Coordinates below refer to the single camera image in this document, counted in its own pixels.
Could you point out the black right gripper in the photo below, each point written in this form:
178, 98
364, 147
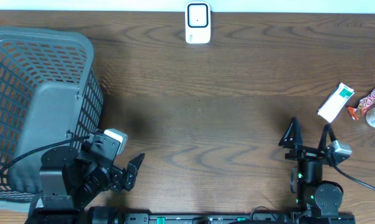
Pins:
306, 153

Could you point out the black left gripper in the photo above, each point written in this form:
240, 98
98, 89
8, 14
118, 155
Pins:
119, 179

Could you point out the white green box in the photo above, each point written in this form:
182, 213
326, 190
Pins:
335, 102

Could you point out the red chocolate bar wrapper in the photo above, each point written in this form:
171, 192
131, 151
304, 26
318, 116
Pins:
364, 105

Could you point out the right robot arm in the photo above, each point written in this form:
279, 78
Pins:
317, 199

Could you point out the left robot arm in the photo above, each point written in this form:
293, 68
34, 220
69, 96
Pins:
71, 178

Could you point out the grey plastic shopping basket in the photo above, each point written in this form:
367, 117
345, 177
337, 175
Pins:
48, 93

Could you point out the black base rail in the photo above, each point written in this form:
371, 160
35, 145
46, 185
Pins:
110, 215

